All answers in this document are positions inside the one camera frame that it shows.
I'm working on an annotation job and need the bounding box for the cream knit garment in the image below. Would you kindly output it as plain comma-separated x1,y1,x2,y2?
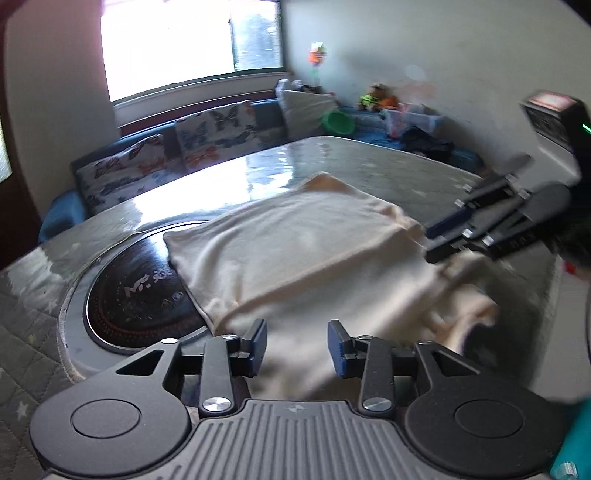
164,173,498,400

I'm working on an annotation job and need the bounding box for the teal left sleeve forearm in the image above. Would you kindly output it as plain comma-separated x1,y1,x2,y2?
550,398,591,480

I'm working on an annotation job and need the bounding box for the dark clothing pile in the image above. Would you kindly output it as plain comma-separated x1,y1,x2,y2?
400,126,455,162

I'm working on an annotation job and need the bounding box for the round black induction cooktop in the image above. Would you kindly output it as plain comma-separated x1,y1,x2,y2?
84,231,207,355

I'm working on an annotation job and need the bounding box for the clear plastic storage box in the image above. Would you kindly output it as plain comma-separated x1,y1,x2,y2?
382,103,445,139

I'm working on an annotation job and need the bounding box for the orange plush toy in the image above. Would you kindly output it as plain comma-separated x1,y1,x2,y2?
380,95,399,110

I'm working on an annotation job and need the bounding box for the plush toy with green vest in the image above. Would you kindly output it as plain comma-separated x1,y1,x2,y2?
358,84,388,112

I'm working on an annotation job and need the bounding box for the green plastic bowl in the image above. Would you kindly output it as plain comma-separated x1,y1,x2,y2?
322,110,356,137

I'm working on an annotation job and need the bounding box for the left butterfly cushion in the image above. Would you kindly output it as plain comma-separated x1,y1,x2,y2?
75,134,185,215

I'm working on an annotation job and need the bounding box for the butterfly cushion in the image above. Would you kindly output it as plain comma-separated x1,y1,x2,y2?
174,100,263,173
75,134,185,215

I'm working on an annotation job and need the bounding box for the plain grey pillow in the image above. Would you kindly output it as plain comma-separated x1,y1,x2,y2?
276,79,339,142

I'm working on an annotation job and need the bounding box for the blue sofa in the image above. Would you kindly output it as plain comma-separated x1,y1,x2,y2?
38,98,486,243

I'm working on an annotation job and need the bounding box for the right butterfly cushion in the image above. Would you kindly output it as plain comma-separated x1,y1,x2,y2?
174,100,263,173

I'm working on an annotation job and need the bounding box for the window with frame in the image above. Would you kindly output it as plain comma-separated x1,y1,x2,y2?
101,1,284,102

